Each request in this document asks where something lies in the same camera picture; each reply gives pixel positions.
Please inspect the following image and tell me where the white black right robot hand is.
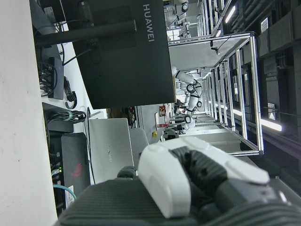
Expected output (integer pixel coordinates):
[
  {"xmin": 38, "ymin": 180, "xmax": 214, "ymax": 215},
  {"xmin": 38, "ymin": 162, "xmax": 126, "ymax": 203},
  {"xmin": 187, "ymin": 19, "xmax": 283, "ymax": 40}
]
[{"xmin": 57, "ymin": 136, "xmax": 301, "ymax": 226}]

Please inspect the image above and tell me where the silver Huawei laptop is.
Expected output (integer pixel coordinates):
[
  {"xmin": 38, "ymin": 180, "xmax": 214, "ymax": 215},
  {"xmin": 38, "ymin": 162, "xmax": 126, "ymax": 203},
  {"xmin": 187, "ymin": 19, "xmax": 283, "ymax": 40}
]
[{"xmin": 88, "ymin": 117, "xmax": 135, "ymax": 186}]

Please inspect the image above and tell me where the white humanoid robot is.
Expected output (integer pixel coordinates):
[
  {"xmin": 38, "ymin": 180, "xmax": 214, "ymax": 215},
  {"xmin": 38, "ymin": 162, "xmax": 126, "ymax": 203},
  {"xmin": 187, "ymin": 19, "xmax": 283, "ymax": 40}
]
[
  {"xmin": 171, "ymin": 65, "xmax": 203, "ymax": 130},
  {"xmin": 164, "ymin": 0, "xmax": 191, "ymax": 38}
]

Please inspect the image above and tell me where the black mini computer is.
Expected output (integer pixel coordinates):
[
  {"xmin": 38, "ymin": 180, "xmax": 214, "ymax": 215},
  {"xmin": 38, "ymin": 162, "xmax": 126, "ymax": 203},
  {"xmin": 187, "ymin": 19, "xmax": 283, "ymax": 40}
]
[{"xmin": 60, "ymin": 132, "xmax": 91, "ymax": 189}]

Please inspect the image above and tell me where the ceiling light strip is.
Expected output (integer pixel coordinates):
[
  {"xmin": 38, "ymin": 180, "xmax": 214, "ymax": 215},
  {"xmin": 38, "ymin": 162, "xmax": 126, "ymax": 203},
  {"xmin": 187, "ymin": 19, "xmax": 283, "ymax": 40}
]
[
  {"xmin": 260, "ymin": 117, "xmax": 283, "ymax": 132},
  {"xmin": 225, "ymin": 5, "xmax": 236, "ymax": 24}
]

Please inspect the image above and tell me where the black Huawei monitor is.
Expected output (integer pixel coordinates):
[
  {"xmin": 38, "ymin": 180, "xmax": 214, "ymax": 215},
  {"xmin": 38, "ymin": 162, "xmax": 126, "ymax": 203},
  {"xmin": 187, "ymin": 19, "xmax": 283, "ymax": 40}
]
[{"xmin": 32, "ymin": 0, "xmax": 177, "ymax": 110}]

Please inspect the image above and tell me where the black hub box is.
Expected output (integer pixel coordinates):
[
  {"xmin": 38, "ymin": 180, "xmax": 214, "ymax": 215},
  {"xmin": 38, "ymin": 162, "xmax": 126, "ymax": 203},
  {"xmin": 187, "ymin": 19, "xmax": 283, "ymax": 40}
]
[{"xmin": 39, "ymin": 56, "xmax": 65, "ymax": 100}]

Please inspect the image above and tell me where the teal cable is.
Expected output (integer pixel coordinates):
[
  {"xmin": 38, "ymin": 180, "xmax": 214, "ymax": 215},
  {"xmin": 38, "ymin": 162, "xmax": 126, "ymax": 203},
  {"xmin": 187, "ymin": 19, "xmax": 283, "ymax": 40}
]
[{"xmin": 53, "ymin": 184, "xmax": 78, "ymax": 201}]

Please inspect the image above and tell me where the black cable bundle green tie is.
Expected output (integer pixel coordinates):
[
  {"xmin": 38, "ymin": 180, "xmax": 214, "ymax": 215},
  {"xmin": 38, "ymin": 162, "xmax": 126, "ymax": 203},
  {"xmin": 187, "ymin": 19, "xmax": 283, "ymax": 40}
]
[{"xmin": 43, "ymin": 110, "xmax": 87, "ymax": 123}]

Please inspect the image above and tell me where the aluminium frame cell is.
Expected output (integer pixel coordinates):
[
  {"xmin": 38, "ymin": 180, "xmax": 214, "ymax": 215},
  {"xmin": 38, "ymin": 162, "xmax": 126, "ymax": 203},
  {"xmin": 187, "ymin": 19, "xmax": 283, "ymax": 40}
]
[{"xmin": 169, "ymin": 32, "xmax": 265, "ymax": 157}]

